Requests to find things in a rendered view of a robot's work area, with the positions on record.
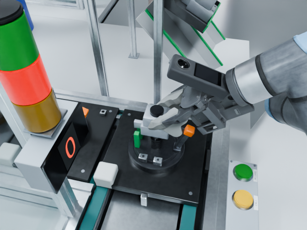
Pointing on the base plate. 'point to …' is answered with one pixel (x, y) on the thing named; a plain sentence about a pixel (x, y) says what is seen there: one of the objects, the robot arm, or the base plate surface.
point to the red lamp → (27, 83)
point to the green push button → (243, 171)
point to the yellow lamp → (39, 114)
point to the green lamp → (17, 44)
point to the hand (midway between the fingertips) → (153, 115)
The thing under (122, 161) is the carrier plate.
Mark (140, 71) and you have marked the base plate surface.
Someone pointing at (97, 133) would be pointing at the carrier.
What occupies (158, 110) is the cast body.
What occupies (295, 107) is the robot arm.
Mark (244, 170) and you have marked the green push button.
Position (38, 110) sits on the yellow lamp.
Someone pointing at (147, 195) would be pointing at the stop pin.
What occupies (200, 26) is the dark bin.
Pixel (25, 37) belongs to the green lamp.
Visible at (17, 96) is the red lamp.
